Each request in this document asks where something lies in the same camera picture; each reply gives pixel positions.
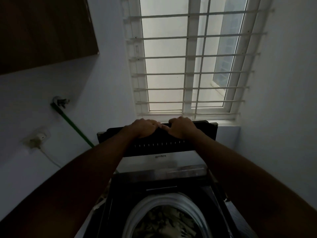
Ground person's left hand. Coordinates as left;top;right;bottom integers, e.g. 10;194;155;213
125;118;161;139

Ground person's right hand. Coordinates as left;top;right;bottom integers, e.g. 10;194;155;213
161;117;200;140

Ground black washing machine lid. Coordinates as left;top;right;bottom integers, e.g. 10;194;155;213
97;120;218;157

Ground person's right forearm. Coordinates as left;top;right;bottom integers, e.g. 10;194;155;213
192;132;317;238

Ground person's left forearm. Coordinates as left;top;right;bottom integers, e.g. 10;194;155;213
0;132;135;238

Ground top-load washing machine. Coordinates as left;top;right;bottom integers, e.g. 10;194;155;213
82;151;258;238

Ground white framed window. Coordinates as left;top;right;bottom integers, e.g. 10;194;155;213
123;0;273;121

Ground white window grille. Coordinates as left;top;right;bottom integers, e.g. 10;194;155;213
124;0;275;120

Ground patterned clothes in drum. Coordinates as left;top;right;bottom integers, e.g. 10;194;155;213
139;205;199;238

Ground green hose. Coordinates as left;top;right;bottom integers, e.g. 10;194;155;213
51;103;95;148

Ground wall water tap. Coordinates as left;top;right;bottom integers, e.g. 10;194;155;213
52;96;70;109

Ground white power cable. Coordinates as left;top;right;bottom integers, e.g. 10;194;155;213
40;146;62;169

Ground white wall socket with plug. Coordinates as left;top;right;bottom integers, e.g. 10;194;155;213
23;128;51;150

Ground brown wooden wall cabinet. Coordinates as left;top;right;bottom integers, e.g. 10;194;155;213
0;0;100;76

